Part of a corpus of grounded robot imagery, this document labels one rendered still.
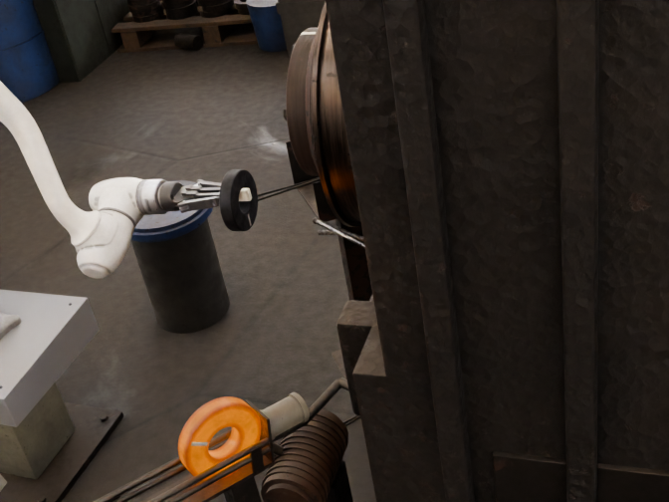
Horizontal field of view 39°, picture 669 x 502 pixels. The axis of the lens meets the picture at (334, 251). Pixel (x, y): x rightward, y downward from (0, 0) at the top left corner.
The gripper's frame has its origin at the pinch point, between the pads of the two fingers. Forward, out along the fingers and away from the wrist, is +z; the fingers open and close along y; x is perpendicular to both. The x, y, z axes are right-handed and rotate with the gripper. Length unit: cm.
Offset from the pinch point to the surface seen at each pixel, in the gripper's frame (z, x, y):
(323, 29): 48, 54, 39
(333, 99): 50, 45, 46
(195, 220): -38, -30, -36
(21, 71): -225, -43, -208
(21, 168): -186, -63, -136
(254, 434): 31, -8, 72
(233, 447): 28, -8, 75
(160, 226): -46, -28, -30
